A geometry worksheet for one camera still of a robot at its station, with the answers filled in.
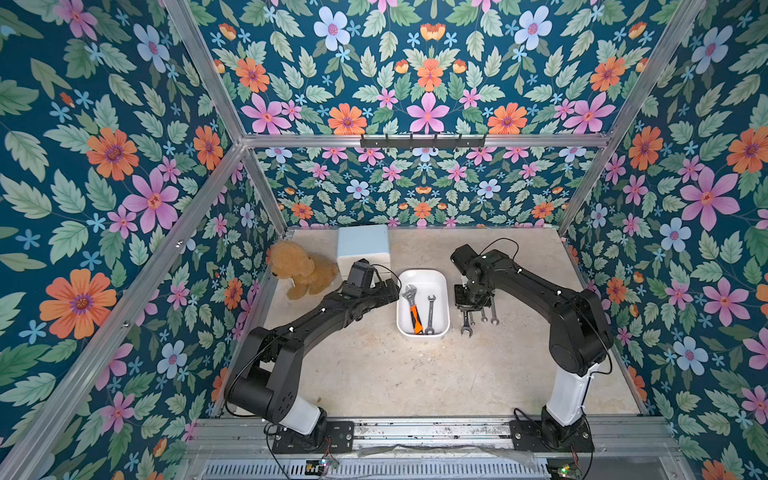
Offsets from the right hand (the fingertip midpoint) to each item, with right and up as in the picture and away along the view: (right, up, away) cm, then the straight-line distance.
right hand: (462, 305), depth 90 cm
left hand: (-21, +5, 0) cm, 22 cm away
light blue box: (-29, +20, +5) cm, 35 cm away
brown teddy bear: (-48, +10, +1) cm, 49 cm away
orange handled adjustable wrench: (-15, -4, +6) cm, 16 cm away
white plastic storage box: (-10, +6, +12) cm, 17 cm away
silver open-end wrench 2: (0, -5, -4) cm, 6 cm away
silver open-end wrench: (-9, -5, +6) cm, 12 cm away
